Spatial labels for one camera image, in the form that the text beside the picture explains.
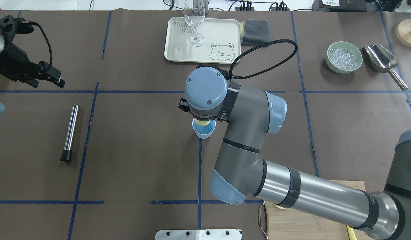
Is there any cream bear tray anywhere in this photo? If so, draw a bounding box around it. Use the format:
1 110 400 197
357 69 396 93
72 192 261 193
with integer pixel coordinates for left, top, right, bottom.
164 17 241 64

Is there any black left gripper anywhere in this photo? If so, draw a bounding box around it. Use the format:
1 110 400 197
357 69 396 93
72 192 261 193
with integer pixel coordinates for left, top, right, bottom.
0 16 65 88

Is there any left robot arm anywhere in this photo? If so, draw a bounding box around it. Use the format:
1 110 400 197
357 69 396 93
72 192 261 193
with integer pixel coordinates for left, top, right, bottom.
0 15 65 88

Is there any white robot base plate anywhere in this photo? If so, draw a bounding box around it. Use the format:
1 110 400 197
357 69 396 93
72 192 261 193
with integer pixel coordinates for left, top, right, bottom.
155 229 243 240

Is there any wooden cup tree stand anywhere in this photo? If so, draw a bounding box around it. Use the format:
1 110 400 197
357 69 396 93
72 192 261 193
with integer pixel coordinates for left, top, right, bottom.
395 19 411 48

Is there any steel ice scoop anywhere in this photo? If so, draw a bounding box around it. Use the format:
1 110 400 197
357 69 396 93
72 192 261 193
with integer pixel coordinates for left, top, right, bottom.
364 44 408 91

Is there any bamboo cutting board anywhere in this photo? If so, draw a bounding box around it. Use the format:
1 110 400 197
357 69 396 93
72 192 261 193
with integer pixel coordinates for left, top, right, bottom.
260 180 376 240

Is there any green bowl of ice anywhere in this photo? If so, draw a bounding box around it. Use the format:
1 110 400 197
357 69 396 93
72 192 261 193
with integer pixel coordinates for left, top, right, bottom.
325 41 363 74

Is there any steel muddler black tip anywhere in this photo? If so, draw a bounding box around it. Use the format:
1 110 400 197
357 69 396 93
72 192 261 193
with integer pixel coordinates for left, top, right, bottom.
60 105 79 162

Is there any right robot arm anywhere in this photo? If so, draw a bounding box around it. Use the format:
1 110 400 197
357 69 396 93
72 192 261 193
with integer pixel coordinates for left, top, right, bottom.
179 66 411 240

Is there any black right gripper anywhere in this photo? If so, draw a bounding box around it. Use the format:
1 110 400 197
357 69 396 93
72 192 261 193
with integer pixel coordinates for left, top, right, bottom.
178 98 217 121

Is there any yellow lemon slice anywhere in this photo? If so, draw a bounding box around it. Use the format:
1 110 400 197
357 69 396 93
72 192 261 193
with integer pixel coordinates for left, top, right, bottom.
194 119 210 126

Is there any clear wine glass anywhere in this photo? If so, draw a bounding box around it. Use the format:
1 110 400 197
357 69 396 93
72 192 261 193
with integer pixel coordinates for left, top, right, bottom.
183 0 205 48

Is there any light blue paper cup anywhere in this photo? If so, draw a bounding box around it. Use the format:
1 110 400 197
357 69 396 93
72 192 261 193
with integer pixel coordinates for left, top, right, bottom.
192 119 216 139

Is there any grey folded cloth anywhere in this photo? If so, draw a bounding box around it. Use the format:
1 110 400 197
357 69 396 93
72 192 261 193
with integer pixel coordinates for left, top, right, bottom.
241 19 271 46

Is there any yellow plastic knife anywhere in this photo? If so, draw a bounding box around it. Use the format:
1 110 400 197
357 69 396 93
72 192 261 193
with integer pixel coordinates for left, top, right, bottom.
346 225 357 240

